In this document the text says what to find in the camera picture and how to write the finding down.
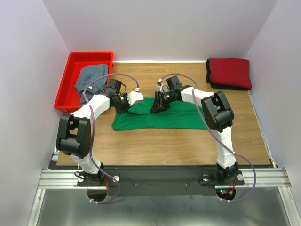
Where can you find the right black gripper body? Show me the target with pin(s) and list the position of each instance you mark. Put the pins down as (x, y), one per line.
(166, 98)

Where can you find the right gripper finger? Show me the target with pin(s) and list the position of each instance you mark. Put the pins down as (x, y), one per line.
(156, 98)
(159, 108)

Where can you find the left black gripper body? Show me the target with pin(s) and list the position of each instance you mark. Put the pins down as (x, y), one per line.
(122, 104)

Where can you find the green t shirt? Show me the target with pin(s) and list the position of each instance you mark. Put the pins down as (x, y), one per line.
(180, 115)

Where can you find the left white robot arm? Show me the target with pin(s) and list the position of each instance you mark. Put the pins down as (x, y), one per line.
(74, 137)

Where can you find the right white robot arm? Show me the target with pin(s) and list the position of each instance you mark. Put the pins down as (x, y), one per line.
(217, 115)

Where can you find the grey t shirt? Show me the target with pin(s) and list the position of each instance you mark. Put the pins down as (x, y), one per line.
(86, 76)

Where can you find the red plastic bin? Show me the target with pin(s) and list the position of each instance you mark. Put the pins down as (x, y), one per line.
(68, 99)

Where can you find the folded black t shirt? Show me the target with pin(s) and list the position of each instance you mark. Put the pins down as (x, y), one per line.
(211, 77)

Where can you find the folded red t shirt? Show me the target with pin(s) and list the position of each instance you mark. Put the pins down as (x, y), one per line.
(230, 70)

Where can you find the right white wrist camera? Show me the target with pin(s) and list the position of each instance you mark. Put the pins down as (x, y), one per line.
(163, 88)

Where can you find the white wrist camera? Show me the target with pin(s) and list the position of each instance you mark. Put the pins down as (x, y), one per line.
(135, 96)
(163, 88)

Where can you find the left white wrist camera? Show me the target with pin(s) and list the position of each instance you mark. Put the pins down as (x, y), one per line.
(135, 96)

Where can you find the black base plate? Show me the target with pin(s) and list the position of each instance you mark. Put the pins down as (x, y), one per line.
(159, 181)

